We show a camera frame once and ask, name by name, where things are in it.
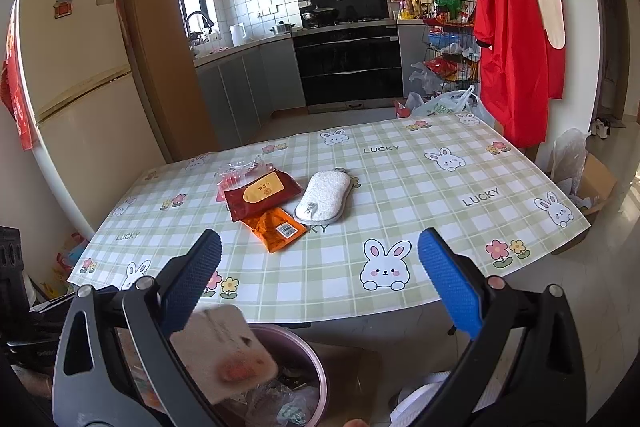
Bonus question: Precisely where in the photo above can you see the colourful plastic bags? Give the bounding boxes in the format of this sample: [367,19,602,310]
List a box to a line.
[45,232,88,298]

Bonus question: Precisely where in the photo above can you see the red apron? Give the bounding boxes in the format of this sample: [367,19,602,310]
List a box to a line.
[470,0,568,148]

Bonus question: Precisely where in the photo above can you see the clear plastic tray with label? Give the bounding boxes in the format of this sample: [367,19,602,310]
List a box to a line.
[216,157,275,202]

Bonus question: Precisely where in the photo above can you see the cream refrigerator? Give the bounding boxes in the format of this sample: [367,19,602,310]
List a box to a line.
[15,0,173,238]

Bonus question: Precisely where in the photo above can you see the black wire storage rack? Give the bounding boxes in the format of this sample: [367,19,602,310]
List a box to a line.
[421,0,481,100]

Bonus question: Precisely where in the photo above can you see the black wok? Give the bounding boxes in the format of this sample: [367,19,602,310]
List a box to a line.
[300,6,338,25]

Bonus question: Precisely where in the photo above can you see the clear plastic bag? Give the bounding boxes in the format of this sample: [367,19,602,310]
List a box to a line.
[409,62,441,95]

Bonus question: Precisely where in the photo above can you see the white plastic shopping bag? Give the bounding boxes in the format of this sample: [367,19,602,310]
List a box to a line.
[410,86,483,120]

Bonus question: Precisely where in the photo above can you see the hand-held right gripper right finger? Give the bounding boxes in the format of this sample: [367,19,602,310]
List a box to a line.
[407,227,587,427]

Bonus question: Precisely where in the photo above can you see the pink waste bin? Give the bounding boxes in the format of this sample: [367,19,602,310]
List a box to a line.
[115,324,331,427]

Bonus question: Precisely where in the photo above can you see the grey kitchen cabinets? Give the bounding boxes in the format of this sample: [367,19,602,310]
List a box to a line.
[194,38,306,148]

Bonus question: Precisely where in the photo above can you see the red hanging banner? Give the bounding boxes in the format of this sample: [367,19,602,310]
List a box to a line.
[0,7,36,152]

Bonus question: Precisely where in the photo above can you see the flat cardboard sheet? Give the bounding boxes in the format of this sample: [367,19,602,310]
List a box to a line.
[310,342,383,427]

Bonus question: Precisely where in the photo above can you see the white ribbed object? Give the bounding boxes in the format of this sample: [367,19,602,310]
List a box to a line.
[390,369,457,427]

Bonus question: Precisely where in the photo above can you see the dark red packet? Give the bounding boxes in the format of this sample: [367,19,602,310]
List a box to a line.
[222,169,302,223]

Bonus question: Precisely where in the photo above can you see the white hook packaging card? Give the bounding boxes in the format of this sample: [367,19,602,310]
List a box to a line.
[170,304,278,405]

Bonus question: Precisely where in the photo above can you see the cardboard box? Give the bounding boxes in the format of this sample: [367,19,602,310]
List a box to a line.
[550,152,621,255]

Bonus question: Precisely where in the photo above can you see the wooden door frame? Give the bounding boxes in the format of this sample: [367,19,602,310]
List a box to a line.
[120,0,221,162]

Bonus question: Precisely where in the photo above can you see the clear bubble wrap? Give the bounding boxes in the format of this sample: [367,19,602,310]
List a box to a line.
[552,128,591,198]

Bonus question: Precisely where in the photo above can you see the orange packet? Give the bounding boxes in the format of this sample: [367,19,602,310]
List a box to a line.
[241,207,308,254]

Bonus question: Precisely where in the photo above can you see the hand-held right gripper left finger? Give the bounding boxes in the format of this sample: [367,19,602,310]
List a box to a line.
[51,228,223,427]

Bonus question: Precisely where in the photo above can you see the checked bunny print tablecloth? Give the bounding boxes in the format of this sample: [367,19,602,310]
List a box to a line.
[67,113,593,325]

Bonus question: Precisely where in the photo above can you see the kitchen faucet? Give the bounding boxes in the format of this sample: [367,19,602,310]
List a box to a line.
[185,11,216,44]

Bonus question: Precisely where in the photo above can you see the black built-in oven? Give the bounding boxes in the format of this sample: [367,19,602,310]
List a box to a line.
[291,19,403,112]

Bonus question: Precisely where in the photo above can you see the white sponge with grey rim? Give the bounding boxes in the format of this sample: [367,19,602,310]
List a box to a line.
[292,167,355,224]

